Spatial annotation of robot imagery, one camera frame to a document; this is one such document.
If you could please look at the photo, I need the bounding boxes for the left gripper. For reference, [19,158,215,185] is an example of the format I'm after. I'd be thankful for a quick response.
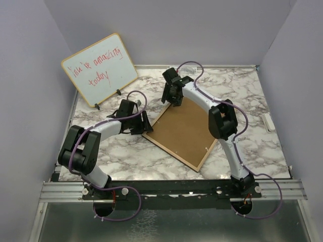
[128,110,153,135]

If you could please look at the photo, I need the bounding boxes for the wooden picture frame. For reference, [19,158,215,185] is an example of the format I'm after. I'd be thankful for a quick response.
[141,97,219,172]

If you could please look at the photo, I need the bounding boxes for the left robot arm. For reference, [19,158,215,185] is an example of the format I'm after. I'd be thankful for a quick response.
[58,99,153,199]

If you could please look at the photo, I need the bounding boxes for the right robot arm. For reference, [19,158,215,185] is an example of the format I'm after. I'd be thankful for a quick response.
[161,68,255,197]

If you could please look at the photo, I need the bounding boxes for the white remote label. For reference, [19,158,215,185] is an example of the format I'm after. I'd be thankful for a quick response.
[178,66,198,76]

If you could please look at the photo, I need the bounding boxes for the whiteboard with red writing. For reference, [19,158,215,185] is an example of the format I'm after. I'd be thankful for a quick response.
[61,33,138,107]

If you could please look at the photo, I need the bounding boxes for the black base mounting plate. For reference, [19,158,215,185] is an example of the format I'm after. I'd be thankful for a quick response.
[82,179,261,211]

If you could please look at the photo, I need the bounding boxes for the aluminium rail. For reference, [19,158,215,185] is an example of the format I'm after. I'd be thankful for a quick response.
[39,179,307,203]

